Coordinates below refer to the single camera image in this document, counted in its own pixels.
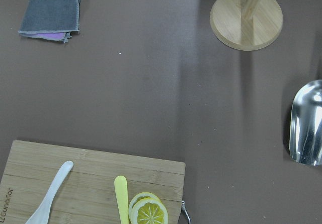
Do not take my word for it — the yellow plastic spoon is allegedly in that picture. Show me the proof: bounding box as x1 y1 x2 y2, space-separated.
114 176 129 224

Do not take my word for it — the metal board handle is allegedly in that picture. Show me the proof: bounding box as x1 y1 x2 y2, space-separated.
181 200 191 224

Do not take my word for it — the rear lemon slice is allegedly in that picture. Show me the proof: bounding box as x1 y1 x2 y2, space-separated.
128 192 161 218

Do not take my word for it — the bamboo cutting board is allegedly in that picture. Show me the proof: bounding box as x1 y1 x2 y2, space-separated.
1 140 185 223

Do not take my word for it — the metal ice scoop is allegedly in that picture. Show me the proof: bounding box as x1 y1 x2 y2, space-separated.
289 80 321 166

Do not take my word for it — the white plastic spoon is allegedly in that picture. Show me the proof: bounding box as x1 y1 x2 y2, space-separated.
26 161 74 224

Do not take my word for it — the round wooden stand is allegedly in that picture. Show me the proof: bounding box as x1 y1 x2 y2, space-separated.
210 0 283 51

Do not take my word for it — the lemon slice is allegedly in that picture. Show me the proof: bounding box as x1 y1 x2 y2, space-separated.
130 198 169 224
128 192 161 218

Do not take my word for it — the grey folded cloth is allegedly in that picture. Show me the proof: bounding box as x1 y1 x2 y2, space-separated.
18 0 81 43

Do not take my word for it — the front lemon slice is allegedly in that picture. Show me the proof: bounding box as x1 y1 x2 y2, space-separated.
130 198 169 224

